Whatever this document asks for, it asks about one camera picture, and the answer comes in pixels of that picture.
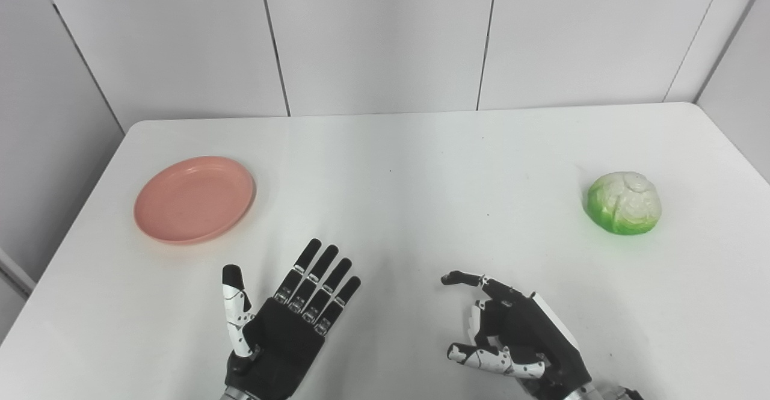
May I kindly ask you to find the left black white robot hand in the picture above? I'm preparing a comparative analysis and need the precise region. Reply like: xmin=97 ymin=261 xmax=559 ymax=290
xmin=222 ymin=238 xmax=362 ymax=400

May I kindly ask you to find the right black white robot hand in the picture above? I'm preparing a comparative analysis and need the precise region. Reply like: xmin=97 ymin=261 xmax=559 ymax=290
xmin=440 ymin=271 xmax=594 ymax=400

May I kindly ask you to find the green white cabbage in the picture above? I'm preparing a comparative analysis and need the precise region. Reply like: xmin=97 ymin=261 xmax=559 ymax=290
xmin=587 ymin=171 xmax=663 ymax=236

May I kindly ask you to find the pink round plate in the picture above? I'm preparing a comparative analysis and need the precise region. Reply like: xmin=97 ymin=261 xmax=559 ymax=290
xmin=134 ymin=156 xmax=257 ymax=245

